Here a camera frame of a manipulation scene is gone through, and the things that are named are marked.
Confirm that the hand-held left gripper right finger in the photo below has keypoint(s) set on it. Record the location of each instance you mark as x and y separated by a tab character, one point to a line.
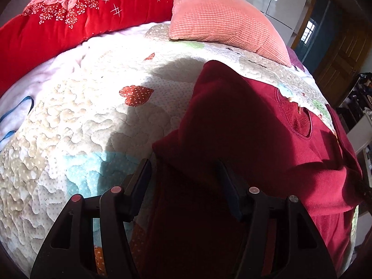
229	186

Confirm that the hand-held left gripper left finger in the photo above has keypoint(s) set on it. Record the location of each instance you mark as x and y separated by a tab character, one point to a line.
140	180

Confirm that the dark red sweater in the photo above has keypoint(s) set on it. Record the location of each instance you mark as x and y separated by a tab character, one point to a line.
238	122

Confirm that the heart-patterned quilted bedspread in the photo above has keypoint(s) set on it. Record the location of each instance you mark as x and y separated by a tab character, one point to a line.
87	122

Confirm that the purple cloth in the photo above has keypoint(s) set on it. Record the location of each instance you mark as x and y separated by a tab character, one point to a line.
296	59

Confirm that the white blue-printed bed sheet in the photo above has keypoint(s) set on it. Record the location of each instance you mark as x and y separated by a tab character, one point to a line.
26	84

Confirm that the cluttered storage shelf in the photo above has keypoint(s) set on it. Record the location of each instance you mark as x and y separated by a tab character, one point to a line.
356	98

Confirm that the wooden door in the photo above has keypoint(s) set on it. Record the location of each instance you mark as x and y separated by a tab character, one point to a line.
345	64

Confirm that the pink textured pillow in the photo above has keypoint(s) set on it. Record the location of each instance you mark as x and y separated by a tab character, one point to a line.
218	17

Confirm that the teal door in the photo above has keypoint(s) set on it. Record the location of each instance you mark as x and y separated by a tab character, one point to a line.
319	40

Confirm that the red floral comforter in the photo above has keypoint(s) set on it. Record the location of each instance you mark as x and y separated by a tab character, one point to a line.
58	29

